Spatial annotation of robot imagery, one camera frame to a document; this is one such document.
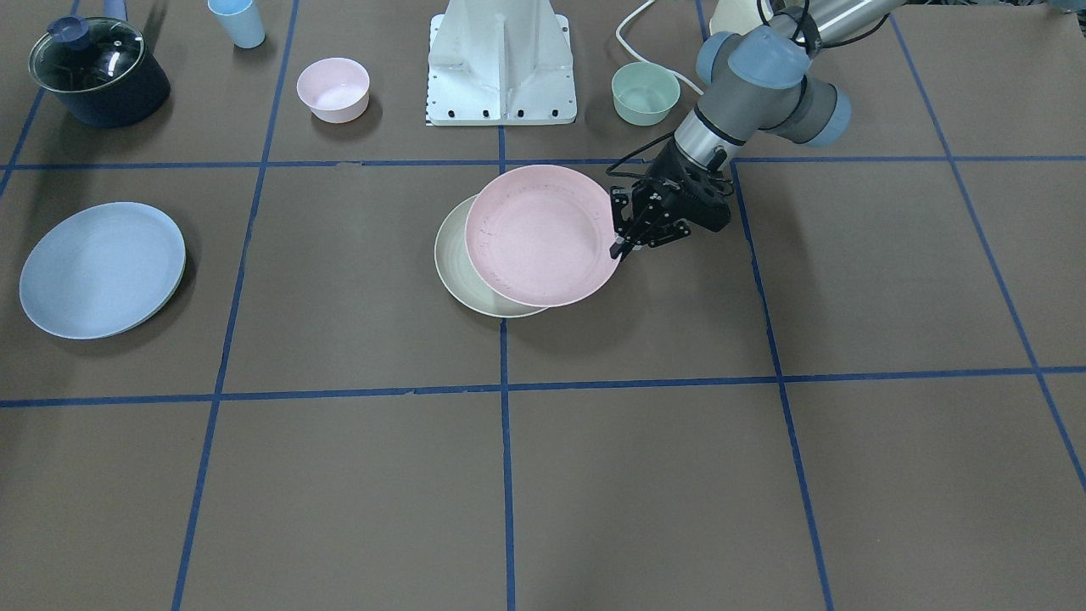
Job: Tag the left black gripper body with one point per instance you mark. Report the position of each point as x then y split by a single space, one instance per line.
664 176

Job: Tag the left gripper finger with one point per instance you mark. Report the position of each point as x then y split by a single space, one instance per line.
657 222
628 205

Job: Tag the pink plate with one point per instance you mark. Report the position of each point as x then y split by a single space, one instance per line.
542 235

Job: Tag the blue plate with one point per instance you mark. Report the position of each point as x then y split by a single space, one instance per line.
103 271

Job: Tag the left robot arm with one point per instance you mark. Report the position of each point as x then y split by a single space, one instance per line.
756 81

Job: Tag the green bowl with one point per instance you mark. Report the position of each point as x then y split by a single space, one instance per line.
644 93

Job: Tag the cream plate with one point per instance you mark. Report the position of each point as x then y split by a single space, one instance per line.
457 273

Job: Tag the cream toaster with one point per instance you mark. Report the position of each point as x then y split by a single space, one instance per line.
739 16

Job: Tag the pink bowl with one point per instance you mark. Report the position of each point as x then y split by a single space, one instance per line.
336 90

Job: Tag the blue cup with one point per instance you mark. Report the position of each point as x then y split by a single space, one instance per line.
241 20

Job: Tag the dark blue pot with lid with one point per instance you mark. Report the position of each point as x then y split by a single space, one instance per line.
102 69

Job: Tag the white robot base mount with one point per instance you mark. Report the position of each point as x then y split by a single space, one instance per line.
500 63

